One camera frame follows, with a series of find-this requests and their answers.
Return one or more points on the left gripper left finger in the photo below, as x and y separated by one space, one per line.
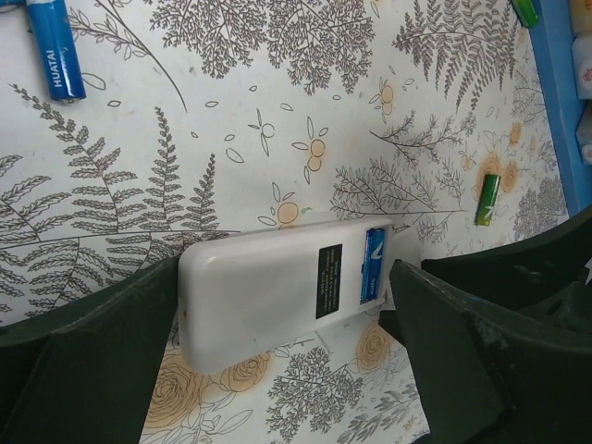
85 372

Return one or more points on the blue pink yellow shelf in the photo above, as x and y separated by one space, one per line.
552 39

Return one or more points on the green battery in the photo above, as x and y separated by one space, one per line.
487 200
526 12

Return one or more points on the floral table mat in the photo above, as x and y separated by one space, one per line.
209 118

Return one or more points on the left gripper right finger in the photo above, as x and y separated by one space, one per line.
488 374

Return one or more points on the white red remote control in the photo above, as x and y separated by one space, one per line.
248 294

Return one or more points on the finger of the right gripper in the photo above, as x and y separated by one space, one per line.
523 273

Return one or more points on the white soap bar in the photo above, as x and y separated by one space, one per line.
582 65
581 16

